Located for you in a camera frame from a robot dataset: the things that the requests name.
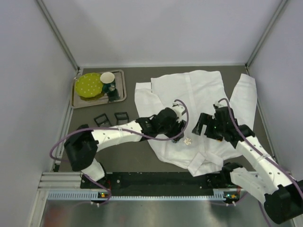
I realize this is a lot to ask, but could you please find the black square frame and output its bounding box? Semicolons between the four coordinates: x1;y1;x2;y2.
114;112;130;125
94;113;112;127

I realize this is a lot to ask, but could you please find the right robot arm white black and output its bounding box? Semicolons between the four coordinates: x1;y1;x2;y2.
192;106;303;224

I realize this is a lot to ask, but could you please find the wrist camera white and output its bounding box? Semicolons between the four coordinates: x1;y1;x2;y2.
171;101;186;118
213;101;224;109

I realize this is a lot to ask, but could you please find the green polka dot plate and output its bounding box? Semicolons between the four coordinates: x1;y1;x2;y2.
74;73;103;98

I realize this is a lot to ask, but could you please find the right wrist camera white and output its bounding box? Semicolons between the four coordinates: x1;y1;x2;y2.
213;101;224;109

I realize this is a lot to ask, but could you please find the silver metal tray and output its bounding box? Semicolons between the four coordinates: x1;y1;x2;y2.
70;70;127;109

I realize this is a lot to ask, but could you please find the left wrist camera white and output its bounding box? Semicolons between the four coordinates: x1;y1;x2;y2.
171;101;186;118

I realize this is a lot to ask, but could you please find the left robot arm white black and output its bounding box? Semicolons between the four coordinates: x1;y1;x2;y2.
64;104;187;182

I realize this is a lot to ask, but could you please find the grey slotted cable duct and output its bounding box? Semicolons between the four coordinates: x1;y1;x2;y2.
47;191;242;201

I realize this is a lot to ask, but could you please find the sparkly snowflake brooch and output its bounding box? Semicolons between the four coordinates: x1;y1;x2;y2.
184;138;192;146

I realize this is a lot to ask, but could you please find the white shirt garment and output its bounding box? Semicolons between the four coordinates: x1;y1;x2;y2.
134;69;258;177

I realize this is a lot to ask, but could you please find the black square frame right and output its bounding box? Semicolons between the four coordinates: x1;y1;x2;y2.
114;112;130;125

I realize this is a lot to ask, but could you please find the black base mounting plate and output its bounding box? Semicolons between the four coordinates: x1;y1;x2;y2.
80;172;241;197

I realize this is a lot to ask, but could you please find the white cup dark base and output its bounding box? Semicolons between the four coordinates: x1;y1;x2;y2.
100;72;116;93

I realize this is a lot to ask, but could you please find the black square frame left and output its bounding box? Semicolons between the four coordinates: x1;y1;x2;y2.
94;113;112;127

